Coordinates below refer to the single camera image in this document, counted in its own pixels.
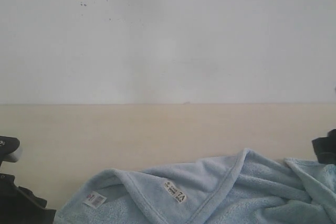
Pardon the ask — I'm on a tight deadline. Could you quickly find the light blue fleece towel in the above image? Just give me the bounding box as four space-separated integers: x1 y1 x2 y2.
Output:
55 149 335 223

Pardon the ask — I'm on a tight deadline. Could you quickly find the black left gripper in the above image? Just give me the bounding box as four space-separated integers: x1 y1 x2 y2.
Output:
1 174 56 224

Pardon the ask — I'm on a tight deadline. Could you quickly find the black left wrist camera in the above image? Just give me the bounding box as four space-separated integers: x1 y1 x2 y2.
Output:
0 136 23 164

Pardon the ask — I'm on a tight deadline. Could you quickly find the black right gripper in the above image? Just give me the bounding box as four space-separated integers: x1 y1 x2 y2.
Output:
312 129 336 164

